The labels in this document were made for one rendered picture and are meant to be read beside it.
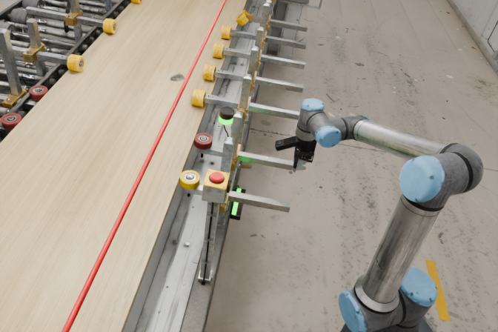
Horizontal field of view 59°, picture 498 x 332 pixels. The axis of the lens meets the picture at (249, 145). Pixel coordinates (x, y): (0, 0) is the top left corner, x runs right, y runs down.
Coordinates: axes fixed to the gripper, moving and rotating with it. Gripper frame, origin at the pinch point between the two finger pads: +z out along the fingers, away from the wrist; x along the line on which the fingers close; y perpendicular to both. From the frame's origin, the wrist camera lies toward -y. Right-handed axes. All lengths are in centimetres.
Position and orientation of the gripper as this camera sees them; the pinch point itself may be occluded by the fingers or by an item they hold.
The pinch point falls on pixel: (293, 169)
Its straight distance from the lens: 198.2
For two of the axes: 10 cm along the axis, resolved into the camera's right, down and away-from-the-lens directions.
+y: 9.8, 1.7, -0.5
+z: -1.0, 7.7, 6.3
